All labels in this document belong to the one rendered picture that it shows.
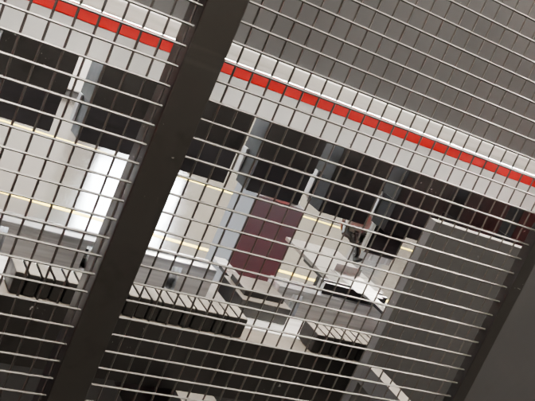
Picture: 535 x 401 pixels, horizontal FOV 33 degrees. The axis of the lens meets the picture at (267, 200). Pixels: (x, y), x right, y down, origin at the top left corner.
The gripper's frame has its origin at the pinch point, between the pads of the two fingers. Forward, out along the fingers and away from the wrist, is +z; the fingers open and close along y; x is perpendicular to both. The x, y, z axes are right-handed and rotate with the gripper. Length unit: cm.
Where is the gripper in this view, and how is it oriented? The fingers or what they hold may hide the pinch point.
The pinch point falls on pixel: (358, 253)
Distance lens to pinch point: 235.2
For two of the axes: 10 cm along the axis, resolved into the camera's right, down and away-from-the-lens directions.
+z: -0.5, 9.3, -3.7
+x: -5.5, 2.9, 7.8
